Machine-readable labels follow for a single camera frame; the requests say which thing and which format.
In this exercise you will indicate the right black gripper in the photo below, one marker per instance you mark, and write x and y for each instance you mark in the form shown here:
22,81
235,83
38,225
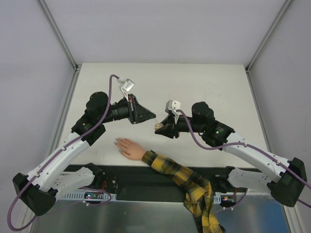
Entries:
173,126

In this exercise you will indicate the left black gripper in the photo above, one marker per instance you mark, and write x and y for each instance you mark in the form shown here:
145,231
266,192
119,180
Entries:
131,109

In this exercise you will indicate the beige nail polish bottle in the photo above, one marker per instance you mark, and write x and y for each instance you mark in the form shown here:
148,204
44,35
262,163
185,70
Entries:
158,126

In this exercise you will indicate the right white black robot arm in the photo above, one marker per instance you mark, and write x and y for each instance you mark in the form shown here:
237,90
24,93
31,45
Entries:
284,179

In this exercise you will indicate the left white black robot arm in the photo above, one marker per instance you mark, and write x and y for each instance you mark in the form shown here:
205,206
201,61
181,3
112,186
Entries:
44,185

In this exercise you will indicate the mannequin hand with painted nails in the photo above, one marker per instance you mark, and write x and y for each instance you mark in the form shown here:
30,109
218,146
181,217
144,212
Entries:
130,149

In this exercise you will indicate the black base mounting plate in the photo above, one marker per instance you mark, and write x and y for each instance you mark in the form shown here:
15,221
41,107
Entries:
141,183

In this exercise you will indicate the yellow black plaid shirt sleeve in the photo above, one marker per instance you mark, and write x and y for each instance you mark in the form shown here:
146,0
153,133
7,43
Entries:
199,197

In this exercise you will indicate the left control board green led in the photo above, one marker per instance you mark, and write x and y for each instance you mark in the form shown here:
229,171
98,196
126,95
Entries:
93,196

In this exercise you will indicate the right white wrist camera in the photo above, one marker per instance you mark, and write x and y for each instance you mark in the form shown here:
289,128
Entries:
172,107

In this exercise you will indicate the left aluminium frame post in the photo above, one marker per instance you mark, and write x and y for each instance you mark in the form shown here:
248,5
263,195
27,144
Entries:
57,33

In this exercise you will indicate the aluminium frame post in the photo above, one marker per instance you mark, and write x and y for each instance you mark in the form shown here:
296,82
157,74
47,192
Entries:
57,33
269,34

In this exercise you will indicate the white slotted cable duct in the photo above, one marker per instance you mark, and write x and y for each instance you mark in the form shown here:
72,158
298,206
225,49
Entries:
79,195

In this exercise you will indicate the right aluminium frame post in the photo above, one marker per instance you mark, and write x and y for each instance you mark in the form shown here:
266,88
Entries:
269,34

